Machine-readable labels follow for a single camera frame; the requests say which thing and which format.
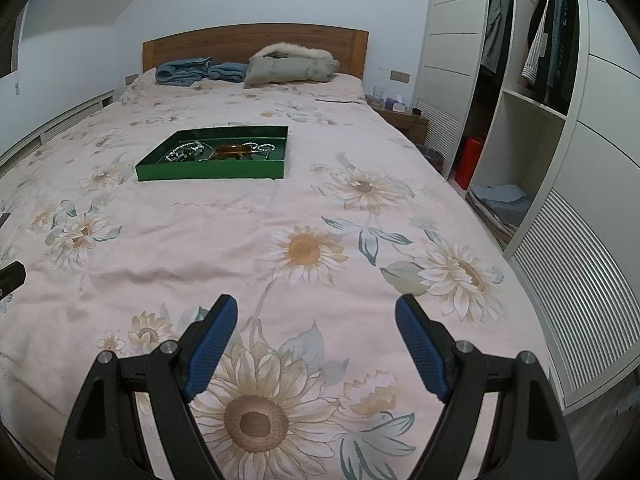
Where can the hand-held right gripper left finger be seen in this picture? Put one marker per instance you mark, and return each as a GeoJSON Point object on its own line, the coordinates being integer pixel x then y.
{"type": "Point", "coordinates": [212, 347]}

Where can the glass cup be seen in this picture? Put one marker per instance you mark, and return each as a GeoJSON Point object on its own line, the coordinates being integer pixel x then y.
{"type": "Point", "coordinates": [378, 93]}

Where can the wooden nightstand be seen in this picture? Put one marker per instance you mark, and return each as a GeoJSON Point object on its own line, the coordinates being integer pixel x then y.
{"type": "Point", "coordinates": [407, 122]}

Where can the small blue blanket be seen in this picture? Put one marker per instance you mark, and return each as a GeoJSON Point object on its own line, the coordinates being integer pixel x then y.
{"type": "Point", "coordinates": [229, 71]}

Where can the pile of folded clothes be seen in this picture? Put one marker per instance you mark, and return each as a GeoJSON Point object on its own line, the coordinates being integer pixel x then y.
{"type": "Point", "coordinates": [500, 205]}

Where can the white louvered panel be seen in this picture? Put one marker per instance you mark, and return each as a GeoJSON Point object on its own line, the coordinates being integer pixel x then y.
{"type": "Point", "coordinates": [575, 290]}

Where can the grey fur-trimmed jacket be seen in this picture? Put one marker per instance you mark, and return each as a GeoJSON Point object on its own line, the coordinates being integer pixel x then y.
{"type": "Point", "coordinates": [290, 69]}

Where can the wooden headboard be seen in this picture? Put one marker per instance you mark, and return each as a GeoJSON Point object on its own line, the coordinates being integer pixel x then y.
{"type": "Point", "coordinates": [240, 40]}

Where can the row of hanging clothes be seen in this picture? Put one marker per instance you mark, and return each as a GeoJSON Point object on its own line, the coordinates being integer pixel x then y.
{"type": "Point", "coordinates": [550, 45]}

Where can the amber bangle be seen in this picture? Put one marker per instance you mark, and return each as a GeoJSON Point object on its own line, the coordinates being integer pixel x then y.
{"type": "Point", "coordinates": [234, 150]}

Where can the white wardrobe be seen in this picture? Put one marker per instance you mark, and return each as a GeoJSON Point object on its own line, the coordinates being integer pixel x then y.
{"type": "Point", "coordinates": [455, 10]}

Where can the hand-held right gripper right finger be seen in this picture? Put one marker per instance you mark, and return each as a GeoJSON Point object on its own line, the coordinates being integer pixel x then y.
{"type": "Point", "coordinates": [422, 350]}

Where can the floral bed sheet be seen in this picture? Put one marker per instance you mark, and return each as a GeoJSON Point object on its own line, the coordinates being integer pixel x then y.
{"type": "Point", "coordinates": [300, 200]}

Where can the red fire extinguisher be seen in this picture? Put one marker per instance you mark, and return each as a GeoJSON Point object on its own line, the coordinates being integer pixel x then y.
{"type": "Point", "coordinates": [469, 162]}

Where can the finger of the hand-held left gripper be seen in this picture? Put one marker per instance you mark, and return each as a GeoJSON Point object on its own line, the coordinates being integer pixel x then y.
{"type": "Point", "coordinates": [11, 280]}

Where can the white radiator cover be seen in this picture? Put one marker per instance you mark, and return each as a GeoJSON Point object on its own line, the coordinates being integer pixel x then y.
{"type": "Point", "coordinates": [55, 120]}

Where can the large blue blanket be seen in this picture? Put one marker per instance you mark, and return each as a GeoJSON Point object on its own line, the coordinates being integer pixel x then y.
{"type": "Point", "coordinates": [182, 71]}

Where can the green jewelry tray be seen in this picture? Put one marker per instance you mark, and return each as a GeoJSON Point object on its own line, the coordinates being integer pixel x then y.
{"type": "Point", "coordinates": [210, 172]}

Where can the tissue box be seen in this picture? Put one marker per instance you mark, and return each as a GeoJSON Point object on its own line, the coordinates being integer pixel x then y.
{"type": "Point", "coordinates": [396, 105]}

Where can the hanging grey coat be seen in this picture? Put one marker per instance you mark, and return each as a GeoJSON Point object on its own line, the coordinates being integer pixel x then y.
{"type": "Point", "coordinates": [496, 30]}

